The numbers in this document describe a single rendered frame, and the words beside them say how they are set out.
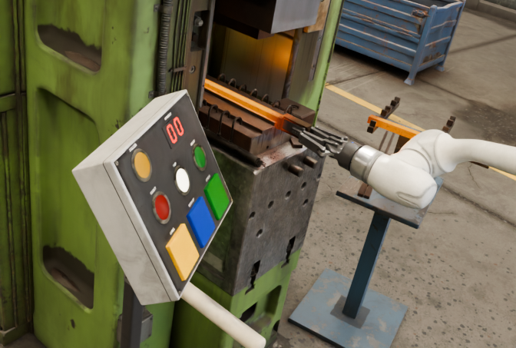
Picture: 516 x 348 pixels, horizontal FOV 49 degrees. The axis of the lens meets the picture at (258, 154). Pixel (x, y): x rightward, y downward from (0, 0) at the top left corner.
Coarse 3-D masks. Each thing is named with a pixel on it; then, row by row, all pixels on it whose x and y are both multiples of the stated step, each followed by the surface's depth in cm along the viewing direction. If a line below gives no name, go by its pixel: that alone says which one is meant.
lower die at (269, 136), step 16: (208, 96) 168; (224, 96) 167; (240, 112) 162; (256, 112) 161; (224, 128) 156; (240, 128) 155; (256, 128) 155; (272, 128) 157; (240, 144) 154; (256, 144) 154; (272, 144) 161
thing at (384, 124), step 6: (372, 114) 189; (378, 120) 186; (384, 120) 187; (378, 126) 187; (384, 126) 186; (390, 126) 185; (396, 126) 184; (402, 126) 185; (396, 132) 184; (402, 132) 183; (408, 132) 182; (414, 132) 182; (420, 132) 183; (474, 162) 175
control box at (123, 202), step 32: (160, 96) 119; (128, 128) 103; (160, 128) 104; (192, 128) 115; (96, 160) 91; (128, 160) 92; (160, 160) 101; (192, 160) 112; (96, 192) 91; (128, 192) 90; (160, 192) 99; (192, 192) 110; (128, 224) 92; (160, 224) 97; (128, 256) 96; (160, 256) 95; (160, 288) 97
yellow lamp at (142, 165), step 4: (140, 152) 95; (136, 156) 94; (140, 156) 95; (144, 156) 96; (136, 160) 94; (140, 160) 94; (144, 160) 96; (136, 164) 93; (140, 164) 94; (144, 164) 95; (148, 164) 97; (136, 168) 93; (140, 168) 94; (144, 168) 95; (148, 168) 96; (140, 172) 94; (144, 172) 95; (148, 172) 96; (144, 176) 95
